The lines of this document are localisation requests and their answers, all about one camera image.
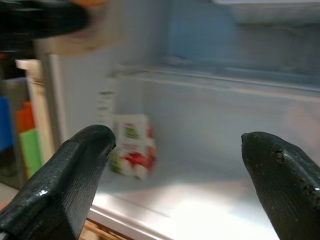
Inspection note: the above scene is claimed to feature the blue flat board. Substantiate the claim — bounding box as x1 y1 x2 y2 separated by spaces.
0 95 15 152

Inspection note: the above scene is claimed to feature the white red green food carton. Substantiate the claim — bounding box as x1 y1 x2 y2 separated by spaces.
108 113 158 180

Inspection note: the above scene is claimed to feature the glass fridge shelf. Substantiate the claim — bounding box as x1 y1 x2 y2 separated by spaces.
108 62 320 95

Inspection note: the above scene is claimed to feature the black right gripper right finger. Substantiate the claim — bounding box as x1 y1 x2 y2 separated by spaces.
240 131 320 240

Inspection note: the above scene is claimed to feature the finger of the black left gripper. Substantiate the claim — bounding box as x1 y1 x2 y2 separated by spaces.
0 0 91 41

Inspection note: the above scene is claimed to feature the green flat board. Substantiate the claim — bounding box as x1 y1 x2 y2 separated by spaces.
18 129 44 179

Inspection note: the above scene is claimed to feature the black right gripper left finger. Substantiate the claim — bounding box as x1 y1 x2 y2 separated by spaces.
0 124 117 240

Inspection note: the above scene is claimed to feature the orange flat board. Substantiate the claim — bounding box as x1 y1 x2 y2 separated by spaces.
15 100 36 134

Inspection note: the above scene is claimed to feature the white fridge freezer flap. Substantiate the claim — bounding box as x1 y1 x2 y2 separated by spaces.
211 0 320 26

